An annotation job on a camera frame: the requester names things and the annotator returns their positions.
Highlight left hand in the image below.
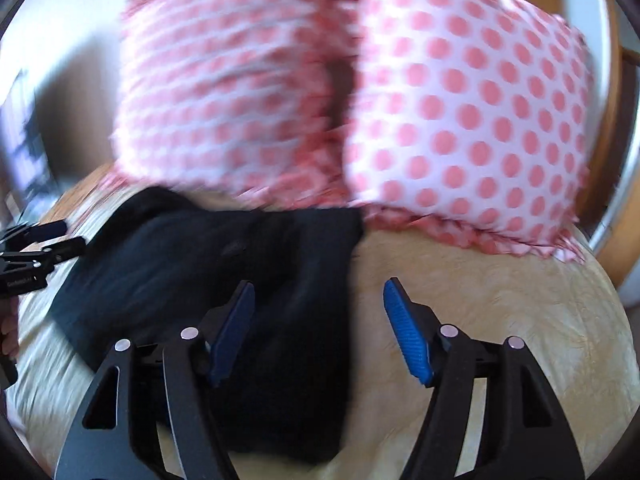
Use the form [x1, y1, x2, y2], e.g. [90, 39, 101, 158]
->
[0, 297, 20, 358]

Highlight pink polka-dot pillow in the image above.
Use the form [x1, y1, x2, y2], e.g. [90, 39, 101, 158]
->
[344, 0, 591, 262]
[112, 0, 356, 208]

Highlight black pants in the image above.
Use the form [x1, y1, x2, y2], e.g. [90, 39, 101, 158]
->
[46, 185, 366, 466]

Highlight left pink polka-dot pillow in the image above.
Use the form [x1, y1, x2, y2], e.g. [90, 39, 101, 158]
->
[112, 0, 356, 208]

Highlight cream bed sheet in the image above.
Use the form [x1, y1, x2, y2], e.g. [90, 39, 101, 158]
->
[6, 178, 639, 479]

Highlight right pink polka-dot pillow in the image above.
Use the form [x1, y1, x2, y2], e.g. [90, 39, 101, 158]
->
[344, 0, 591, 262]

